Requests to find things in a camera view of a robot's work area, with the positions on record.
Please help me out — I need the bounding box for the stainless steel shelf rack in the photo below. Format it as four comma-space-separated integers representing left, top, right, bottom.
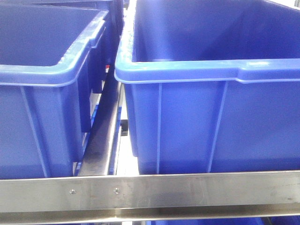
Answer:
0, 78, 300, 225

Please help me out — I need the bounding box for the blue plastic bin middle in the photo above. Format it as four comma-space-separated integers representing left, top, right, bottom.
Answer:
115, 0, 300, 174

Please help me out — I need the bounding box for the blue plastic bin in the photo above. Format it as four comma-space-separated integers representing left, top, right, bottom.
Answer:
0, 3, 109, 179
115, 0, 300, 174

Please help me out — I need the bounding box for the blue plastic bin left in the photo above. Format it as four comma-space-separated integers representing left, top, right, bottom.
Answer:
0, 3, 109, 179

